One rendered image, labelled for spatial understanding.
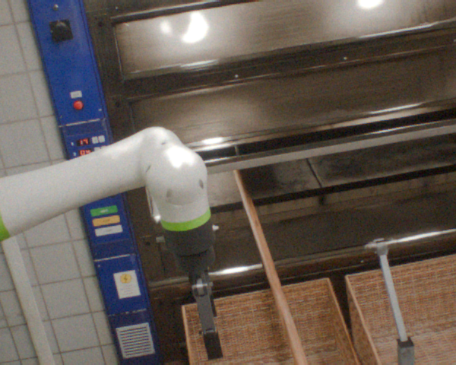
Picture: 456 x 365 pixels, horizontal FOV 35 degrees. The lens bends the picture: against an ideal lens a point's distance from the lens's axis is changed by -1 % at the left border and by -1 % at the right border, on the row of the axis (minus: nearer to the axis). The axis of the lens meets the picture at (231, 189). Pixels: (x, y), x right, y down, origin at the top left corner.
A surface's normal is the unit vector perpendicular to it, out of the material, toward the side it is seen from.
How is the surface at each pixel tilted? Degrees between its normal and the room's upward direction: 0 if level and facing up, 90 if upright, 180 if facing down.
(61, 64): 90
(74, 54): 90
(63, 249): 90
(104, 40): 90
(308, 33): 70
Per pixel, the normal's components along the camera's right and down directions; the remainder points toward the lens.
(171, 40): 0.06, 0.07
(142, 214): 0.11, 0.42
